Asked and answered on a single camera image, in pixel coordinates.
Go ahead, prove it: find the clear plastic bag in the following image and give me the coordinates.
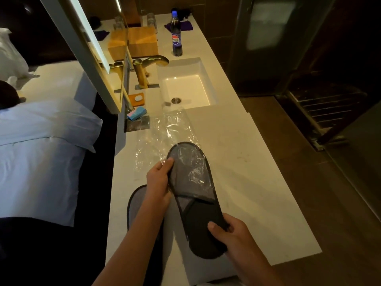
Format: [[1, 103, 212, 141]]
[[135, 108, 215, 200]]

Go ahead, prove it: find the framed wall mirror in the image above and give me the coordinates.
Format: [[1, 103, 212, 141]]
[[38, 0, 135, 115]]

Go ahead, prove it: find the wooden tissue box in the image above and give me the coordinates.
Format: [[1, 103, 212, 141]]
[[127, 26, 159, 59]]

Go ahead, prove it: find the white pillow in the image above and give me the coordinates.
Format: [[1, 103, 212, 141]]
[[0, 98, 103, 153]]

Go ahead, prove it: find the purple cloth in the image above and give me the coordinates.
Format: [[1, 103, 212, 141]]
[[164, 20, 193, 33]]

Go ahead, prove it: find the person's left hand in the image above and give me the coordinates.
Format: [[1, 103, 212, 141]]
[[145, 157, 175, 206]]

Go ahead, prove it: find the blue soap packet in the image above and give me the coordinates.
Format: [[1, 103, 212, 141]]
[[127, 106, 147, 121]]

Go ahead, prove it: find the white sink basin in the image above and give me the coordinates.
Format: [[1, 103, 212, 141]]
[[156, 58, 218, 110]]

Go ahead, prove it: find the orange soap dish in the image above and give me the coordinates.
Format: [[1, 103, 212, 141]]
[[129, 92, 145, 107]]

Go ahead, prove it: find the white bed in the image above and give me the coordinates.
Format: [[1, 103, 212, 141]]
[[0, 61, 103, 227]]

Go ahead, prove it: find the gold faucet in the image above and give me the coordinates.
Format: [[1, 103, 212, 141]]
[[132, 55, 170, 90]]

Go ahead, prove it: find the person's left forearm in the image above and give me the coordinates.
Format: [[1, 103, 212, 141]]
[[93, 199, 167, 286]]

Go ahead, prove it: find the person's right forearm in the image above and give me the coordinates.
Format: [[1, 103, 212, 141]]
[[229, 248, 286, 286]]

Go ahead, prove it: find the metal floor rack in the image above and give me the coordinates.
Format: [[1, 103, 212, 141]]
[[275, 82, 368, 152]]

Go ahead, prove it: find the clear drinking glass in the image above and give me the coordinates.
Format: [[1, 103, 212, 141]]
[[146, 13, 158, 34]]

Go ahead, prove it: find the person's right hand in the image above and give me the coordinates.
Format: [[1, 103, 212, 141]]
[[207, 213, 262, 267]]

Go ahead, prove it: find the glass shower door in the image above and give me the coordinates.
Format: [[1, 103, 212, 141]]
[[228, 0, 337, 97]]

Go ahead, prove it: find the grey slipper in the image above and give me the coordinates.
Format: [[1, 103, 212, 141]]
[[127, 185, 164, 286], [166, 142, 230, 260]]

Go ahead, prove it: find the dark soda bottle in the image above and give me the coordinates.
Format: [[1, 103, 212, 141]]
[[170, 11, 183, 57]]

